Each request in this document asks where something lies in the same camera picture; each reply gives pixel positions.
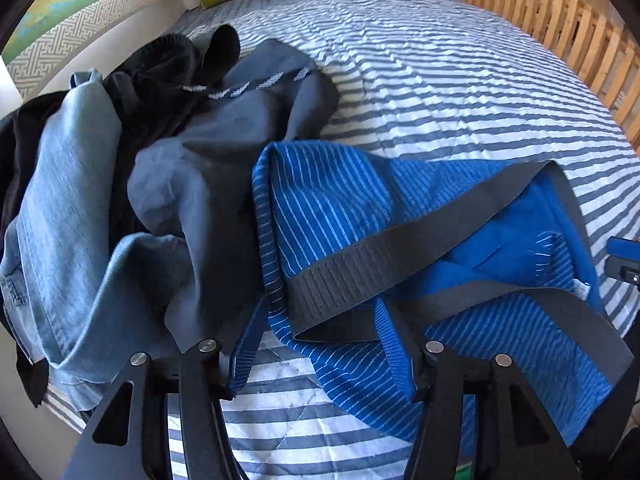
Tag dark grey shorts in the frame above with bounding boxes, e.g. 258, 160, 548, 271
126, 38, 341, 348

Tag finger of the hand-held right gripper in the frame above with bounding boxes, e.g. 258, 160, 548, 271
606, 235, 640, 287

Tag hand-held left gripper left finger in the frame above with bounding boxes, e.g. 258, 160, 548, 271
62, 305, 269, 480

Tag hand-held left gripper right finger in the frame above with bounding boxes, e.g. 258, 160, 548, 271
374, 298, 584, 480

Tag wooden slatted bed rail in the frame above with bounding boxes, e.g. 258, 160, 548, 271
414, 0, 640, 153

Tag blue striped boxer briefs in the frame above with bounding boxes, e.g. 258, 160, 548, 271
227, 141, 635, 445

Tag blue white striped bedspread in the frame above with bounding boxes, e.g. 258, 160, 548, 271
40, 0, 640, 480

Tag black knit sweater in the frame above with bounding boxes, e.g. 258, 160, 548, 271
102, 25, 242, 241

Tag light blue denim garment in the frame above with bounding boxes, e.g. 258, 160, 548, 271
0, 70, 193, 411

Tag green framed wall picture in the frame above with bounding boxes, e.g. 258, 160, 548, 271
1, 0, 193, 103

